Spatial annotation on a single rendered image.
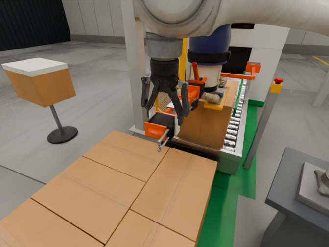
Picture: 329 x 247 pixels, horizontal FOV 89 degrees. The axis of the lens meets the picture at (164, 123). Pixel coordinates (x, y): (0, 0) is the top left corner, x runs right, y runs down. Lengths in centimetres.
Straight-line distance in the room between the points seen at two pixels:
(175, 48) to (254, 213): 167
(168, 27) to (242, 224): 169
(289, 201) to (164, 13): 97
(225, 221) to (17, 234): 143
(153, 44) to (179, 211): 90
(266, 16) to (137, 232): 99
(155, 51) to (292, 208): 90
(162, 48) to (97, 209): 97
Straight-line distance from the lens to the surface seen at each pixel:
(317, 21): 55
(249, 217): 184
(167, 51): 42
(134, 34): 211
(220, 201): 184
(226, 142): 159
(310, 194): 108
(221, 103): 98
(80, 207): 120
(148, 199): 113
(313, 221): 104
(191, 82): 87
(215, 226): 170
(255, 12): 33
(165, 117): 54
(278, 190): 107
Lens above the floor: 149
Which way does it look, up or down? 33 degrees down
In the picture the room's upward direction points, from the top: straight up
